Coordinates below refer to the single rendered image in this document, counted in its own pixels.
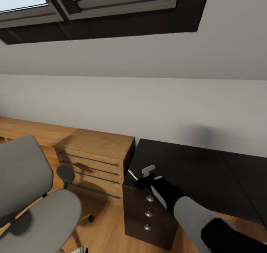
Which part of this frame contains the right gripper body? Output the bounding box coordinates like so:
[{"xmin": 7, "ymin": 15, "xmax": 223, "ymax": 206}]
[{"xmin": 137, "ymin": 173, "xmax": 155, "ymax": 190}]

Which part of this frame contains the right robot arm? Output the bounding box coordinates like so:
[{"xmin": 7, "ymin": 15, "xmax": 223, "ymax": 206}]
[{"xmin": 134, "ymin": 165, "xmax": 267, "ymax": 253}]

